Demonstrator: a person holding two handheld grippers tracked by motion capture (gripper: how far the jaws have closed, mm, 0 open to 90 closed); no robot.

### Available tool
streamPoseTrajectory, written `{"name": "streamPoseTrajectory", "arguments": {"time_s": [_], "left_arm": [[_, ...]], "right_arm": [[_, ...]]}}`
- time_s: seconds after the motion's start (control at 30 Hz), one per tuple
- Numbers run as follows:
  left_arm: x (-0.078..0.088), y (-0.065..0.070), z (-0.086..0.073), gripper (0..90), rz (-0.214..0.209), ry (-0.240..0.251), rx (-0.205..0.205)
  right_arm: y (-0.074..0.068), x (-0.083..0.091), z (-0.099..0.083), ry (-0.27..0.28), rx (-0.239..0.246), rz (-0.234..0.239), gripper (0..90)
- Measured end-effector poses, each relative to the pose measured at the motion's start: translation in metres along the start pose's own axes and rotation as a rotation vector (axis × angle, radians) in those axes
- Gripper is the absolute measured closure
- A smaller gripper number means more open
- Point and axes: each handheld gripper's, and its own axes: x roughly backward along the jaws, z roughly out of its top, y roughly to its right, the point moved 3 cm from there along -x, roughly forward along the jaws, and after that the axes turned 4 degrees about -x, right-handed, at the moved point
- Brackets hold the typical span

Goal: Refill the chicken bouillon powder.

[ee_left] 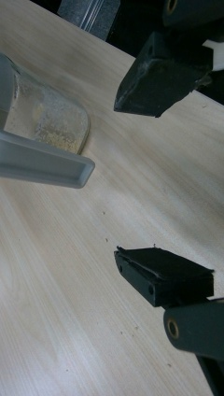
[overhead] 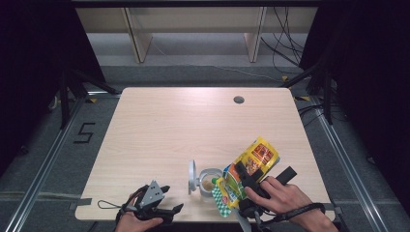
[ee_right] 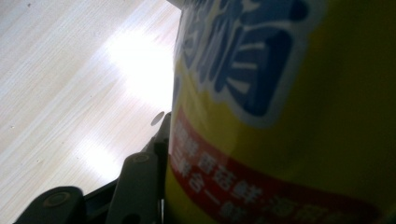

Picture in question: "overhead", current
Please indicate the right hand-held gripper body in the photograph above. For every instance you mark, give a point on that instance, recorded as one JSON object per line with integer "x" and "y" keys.
{"x": 249, "y": 208}

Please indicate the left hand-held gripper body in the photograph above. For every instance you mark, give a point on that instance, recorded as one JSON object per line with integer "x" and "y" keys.
{"x": 151, "y": 195}

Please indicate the yellow seasoning pouch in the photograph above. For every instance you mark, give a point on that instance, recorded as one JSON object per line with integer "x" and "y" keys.
{"x": 261, "y": 154}

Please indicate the white lidded seasoning jar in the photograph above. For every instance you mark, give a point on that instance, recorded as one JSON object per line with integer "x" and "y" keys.
{"x": 192, "y": 177}

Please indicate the person's right hand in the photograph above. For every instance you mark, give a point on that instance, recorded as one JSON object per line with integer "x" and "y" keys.
{"x": 280, "y": 198}

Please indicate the person's left hand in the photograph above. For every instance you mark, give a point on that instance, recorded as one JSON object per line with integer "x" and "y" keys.
{"x": 132, "y": 225}

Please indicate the grey tape strip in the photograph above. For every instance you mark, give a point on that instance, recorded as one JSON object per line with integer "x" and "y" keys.
{"x": 80, "y": 203}

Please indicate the yellow black floor tape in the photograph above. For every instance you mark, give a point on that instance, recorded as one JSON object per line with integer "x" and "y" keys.
{"x": 302, "y": 98}
{"x": 285, "y": 78}
{"x": 92, "y": 100}

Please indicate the black metal stand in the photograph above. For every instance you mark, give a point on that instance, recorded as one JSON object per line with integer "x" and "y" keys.
{"x": 64, "y": 103}
{"x": 328, "y": 103}

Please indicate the beige background desk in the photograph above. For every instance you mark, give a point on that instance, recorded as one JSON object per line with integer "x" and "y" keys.
{"x": 140, "y": 42}

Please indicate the black curtain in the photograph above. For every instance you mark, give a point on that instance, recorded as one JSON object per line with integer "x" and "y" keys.
{"x": 32, "y": 64}
{"x": 370, "y": 80}

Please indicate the aluminium floor rail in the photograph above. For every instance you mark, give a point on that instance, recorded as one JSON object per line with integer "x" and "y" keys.
{"x": 348, "y": 167}
{"x": 42, "y": 170}

